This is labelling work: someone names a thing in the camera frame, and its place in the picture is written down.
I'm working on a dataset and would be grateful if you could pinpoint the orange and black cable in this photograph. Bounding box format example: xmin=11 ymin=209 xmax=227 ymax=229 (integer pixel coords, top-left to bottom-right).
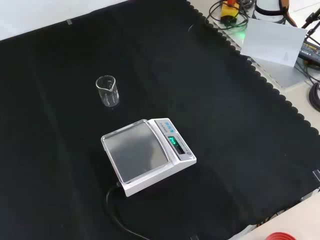
xmin=277 ymin=0 xmax=299 ymax=28

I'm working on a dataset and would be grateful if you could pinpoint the pale board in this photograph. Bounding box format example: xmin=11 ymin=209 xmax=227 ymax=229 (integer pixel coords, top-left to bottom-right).
xmin=240 ymin=17 xmax=308 ymax=68

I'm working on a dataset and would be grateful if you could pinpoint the clear glass beaker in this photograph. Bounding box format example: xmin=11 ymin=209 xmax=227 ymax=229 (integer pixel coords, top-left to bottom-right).
xmin=95 ymin=75 xmax=120 ymax=108

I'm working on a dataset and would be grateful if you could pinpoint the grey metal base plate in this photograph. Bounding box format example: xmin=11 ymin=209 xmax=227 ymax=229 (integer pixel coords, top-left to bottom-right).
xmin=205 ymin=17 xmax=313 ymax=89

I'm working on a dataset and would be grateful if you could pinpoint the red round object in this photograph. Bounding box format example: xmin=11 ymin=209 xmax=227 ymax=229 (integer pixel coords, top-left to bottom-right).
xmin=265 ymin=232 xmax=297 ymax=240

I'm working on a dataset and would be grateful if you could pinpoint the black balance power cable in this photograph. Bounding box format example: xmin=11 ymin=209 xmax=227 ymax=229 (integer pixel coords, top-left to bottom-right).
xmin=105 ymin=181 xmax=161 ymax=240

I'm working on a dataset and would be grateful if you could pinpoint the black bench cloth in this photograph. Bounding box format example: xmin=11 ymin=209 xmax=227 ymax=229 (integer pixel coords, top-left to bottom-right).
xmin=0 ymin=0 xmax=320 ymax=240

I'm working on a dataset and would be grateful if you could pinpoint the yellow stop button box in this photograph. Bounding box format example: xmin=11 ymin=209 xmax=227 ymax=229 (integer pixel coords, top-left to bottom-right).
xmin=220 ymin=0 xmax=240 ymax=25

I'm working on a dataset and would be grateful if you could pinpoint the white electronic balance steel pan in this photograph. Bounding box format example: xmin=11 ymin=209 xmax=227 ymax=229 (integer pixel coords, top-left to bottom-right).
xmin=100 ymin=116 xmax=197 ymax=198

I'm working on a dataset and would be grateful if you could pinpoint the black cable loop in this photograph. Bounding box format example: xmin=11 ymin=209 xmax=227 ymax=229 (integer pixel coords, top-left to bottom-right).
xmin=206 ymin=0 xmax=249 ymax=26

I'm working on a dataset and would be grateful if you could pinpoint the black power adapter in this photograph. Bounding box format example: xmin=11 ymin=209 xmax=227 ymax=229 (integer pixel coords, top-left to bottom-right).
xmin=298 ymin=42 xmax=320 ymax=65

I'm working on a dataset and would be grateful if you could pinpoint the black tripod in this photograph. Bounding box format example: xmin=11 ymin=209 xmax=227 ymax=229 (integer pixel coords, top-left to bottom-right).
xmin=300 ymin=6 xmax=320 ymax=46

